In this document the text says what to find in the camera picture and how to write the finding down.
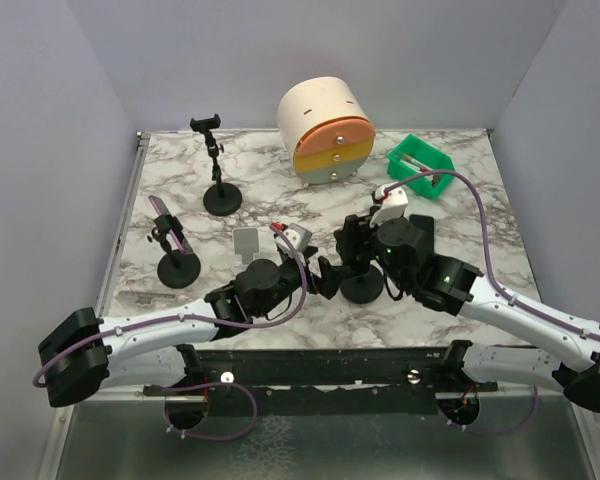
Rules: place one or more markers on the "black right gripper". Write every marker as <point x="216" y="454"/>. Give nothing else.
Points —
<point x="338" y="235"/>

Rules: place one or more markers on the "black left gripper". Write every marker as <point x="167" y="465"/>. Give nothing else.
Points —
<point x="330" y="275"/>

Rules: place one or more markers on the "silver phone with dark screen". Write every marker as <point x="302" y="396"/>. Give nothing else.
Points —
<point x="352" y="244"/>

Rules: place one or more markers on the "black round-base phone stand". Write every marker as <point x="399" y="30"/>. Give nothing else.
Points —
<point x="365" y="288"/>

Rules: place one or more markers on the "silver folding phone stand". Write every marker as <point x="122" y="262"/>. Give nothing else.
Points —
<point x="246" y="243"/>

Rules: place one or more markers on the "black adjustable phone stand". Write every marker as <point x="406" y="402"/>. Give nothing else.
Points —
<point x="221" y="199"/>

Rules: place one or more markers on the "small black phone stand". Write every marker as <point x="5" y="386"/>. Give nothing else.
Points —
<point x="176" y="270"/>

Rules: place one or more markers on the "purple phone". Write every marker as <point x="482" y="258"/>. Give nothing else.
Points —
<point x="167" y="224"/>

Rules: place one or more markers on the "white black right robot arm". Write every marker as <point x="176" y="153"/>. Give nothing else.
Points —
<point x="562" y="351"/>

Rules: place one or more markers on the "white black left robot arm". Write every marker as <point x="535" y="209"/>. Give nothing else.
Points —
<point x="85" y="352"/>

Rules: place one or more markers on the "items inside green bin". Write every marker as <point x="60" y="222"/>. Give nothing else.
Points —
<point x="418" y="166"/>

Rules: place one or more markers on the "green plastic bin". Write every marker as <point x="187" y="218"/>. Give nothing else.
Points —
<point x="413" y="156"/>

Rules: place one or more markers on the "cream cylindrical drawer organizer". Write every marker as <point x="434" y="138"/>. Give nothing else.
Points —
<point x="324" y="129"/>

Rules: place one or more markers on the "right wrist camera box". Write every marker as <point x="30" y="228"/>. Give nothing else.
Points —
<point x="387" y="204"/>

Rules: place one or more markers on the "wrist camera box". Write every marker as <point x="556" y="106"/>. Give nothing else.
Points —
<point x="298" y="237"/>
<point x="387" y="204"/>

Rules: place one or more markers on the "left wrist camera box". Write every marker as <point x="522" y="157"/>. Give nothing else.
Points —
<point x="298" y="237"/>

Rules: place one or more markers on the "black front mounting rail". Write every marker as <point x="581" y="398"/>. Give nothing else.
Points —
<point x="317" y="382"/>

